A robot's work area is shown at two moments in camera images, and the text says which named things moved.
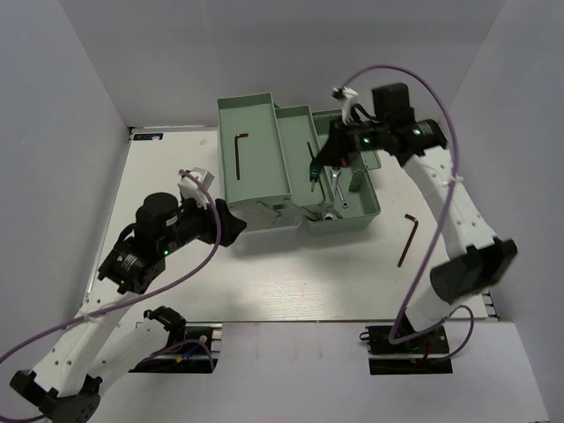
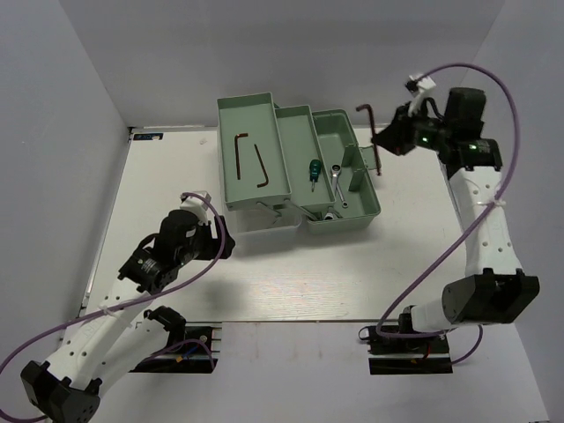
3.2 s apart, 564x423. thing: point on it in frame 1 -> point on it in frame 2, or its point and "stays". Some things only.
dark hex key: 410,238 -> 369,107
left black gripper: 210,216 -> 214,244
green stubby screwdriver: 314,178 stays
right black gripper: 336,147 -> 393,136
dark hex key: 320,183 -> 263,166
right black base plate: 423,353 stays
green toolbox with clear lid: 264,159 stays
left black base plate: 196,352 stays
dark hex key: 237,160 stays
